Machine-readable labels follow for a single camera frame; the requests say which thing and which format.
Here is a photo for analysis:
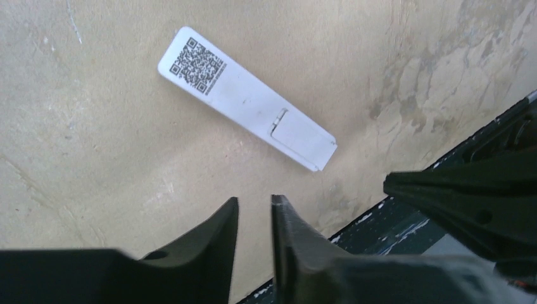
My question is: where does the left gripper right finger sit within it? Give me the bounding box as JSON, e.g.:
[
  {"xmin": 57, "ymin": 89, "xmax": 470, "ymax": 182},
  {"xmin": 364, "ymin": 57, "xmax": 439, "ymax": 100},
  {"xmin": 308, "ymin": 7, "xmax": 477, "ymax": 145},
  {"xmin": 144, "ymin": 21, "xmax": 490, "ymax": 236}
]
[{"xmin": 270, "ymin": 194, "xmax": 514, "ymax": 303}]

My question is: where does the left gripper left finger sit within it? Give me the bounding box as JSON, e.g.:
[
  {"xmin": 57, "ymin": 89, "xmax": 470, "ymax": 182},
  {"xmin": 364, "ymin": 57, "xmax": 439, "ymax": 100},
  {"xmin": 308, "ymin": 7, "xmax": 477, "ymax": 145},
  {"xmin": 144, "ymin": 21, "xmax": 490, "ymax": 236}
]
[{"xmin": 1, "ymin": 197, "xmax": 239, "ymax": 303}]

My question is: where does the white remote control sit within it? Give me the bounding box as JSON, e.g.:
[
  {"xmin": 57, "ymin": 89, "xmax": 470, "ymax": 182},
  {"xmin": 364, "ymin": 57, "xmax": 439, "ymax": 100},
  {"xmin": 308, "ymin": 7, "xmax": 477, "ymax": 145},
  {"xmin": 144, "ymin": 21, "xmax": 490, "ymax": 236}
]
[{"xmin": 158, "ymin": 26, "xmax": 335, "ymax": 165}]

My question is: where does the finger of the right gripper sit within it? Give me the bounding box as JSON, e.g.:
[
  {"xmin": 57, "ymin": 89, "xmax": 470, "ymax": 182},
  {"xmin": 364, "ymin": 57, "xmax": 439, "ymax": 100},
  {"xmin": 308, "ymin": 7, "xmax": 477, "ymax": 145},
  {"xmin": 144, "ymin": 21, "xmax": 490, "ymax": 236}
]
[{"xmin": 383, "ymin": 151, "xmax": 536, "ymax": 277}]

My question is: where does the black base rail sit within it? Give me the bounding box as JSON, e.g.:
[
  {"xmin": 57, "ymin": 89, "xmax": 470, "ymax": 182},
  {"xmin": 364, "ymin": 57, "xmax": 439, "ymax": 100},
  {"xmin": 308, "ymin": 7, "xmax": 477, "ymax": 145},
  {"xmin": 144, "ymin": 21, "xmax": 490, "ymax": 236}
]
[{"xmin": 244, "ymin": 92, "xmax": 536, "ymax": 303}]

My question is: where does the white battery cover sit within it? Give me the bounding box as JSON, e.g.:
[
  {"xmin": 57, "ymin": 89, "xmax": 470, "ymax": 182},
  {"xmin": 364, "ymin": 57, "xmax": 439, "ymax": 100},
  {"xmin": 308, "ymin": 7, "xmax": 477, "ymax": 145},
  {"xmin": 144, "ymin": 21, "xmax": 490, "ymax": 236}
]
[{"xmin": 270, "ymin": 108, "xmax": 338, "ymax": 172}]

